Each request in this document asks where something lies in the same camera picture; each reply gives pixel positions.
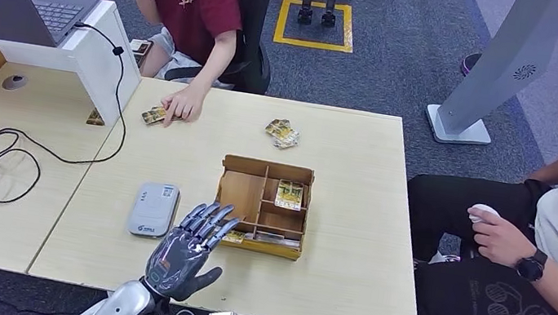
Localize grey desk grommet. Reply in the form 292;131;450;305
0;72;29;93

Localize black wristwatch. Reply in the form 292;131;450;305
512;246;549;286

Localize black office chair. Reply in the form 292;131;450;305
164;0;282;96

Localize grey kiosk stand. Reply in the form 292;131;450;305
422;0;558;159

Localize grey card reader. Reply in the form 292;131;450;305
124;179;182;242

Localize black laptop power cable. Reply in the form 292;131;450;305
0;11;141;220

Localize white desk riser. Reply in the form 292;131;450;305
0;0;152;131

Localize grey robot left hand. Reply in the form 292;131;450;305
141;193;243;309

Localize dark shoe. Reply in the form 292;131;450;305
458;51;482;79

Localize dark smartphone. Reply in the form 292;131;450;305
126;37;153;73

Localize dark gold ID card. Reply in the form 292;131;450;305
139;103;168;129

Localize person's left hand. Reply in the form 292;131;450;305
461;204;542;272
157;79;208;132

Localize wooden compartment box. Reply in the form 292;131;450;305
207;153;317;262

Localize yellow room key card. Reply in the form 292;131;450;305
221;228;246;246

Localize pale cards in slot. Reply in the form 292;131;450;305
250;230;301;249

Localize white handheld remote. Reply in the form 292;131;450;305
467;202;503;227

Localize yellow floor tape square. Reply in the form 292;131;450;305
272;0;360;55

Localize yellow key card upright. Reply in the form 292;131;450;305
272;178;306;212

